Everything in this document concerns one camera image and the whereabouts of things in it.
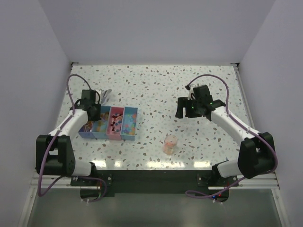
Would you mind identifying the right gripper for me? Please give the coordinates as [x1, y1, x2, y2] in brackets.
[175, 97, 202, 119]

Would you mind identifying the metal candy scoop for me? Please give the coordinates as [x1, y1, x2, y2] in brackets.
[95, 89, 112, 105]

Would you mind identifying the four-compartment candy tray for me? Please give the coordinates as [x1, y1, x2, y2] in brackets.
[79, 106, 138, 141]

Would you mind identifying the clear plastic jar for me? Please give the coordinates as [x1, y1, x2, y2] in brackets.
[163, 135, 178, 155]

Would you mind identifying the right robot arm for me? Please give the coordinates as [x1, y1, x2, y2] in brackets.
[175, 85, 277, 186]

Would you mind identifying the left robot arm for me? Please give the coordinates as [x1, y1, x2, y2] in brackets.
[36, 89, 101, 185]

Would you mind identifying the star candies pile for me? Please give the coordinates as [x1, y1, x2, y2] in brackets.
[122, 112, 137, 136]

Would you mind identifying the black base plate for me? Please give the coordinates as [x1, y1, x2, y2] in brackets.
[71, 170, 239, 199]

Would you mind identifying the aluminium frame rail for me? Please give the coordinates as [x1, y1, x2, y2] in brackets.
[36, 65, 277, 198]

